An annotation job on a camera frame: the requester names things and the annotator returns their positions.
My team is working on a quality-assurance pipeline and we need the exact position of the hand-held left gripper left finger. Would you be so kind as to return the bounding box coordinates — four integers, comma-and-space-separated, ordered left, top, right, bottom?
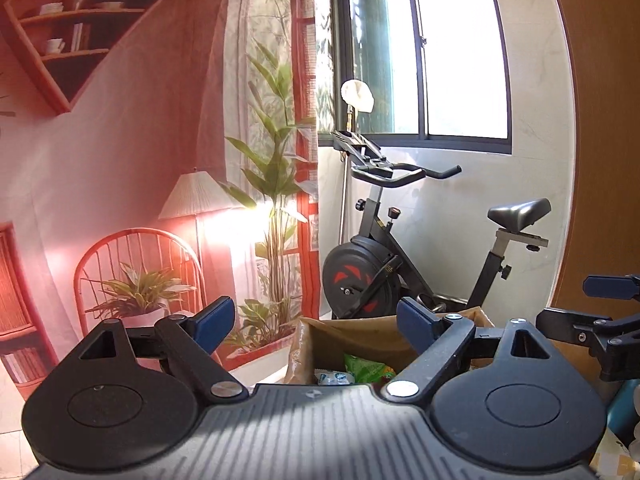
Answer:
60, 296, 249, 402

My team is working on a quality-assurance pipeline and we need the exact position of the bright green snack packet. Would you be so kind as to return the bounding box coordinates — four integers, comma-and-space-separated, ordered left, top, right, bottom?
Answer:
344, 354, 397, 387

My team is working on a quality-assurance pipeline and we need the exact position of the teal cloth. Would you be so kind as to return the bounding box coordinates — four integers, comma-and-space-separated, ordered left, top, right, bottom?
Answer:
606, 379, 640, 437

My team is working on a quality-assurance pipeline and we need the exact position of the window with dark frame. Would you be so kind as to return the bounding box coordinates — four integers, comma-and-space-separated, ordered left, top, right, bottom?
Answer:
345, 0, 514, 155

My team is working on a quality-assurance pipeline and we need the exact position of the wooden door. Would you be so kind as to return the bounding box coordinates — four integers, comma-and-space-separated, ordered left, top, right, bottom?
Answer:
544, 0, 640, 312

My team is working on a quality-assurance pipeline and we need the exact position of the printed wall cloth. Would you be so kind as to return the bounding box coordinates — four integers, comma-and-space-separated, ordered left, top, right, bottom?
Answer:
0, 0, 322, 402

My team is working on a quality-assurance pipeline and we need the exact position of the checkered flower tablecloth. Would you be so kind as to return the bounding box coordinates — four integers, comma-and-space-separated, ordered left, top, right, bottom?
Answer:
589, 427, 640, 480

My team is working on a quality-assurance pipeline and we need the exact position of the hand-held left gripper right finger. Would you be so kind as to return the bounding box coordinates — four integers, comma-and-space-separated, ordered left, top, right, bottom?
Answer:
382, 297, 557, 405

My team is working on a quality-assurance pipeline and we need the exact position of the white and blue snack packet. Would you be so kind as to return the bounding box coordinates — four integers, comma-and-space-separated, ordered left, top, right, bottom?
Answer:
314, 369, 352, 387

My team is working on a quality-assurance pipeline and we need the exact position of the black exercise bike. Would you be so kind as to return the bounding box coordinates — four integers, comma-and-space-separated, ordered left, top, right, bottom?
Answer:
321, 130, 552, 322

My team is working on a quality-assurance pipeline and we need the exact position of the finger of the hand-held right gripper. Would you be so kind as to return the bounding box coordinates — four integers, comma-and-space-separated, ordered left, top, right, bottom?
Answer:
583, 274, 640, 304
536, 308, 640, 382

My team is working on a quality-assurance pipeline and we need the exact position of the white bag on pole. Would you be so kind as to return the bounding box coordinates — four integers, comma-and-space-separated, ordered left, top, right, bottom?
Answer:
339, 80, 375, 242

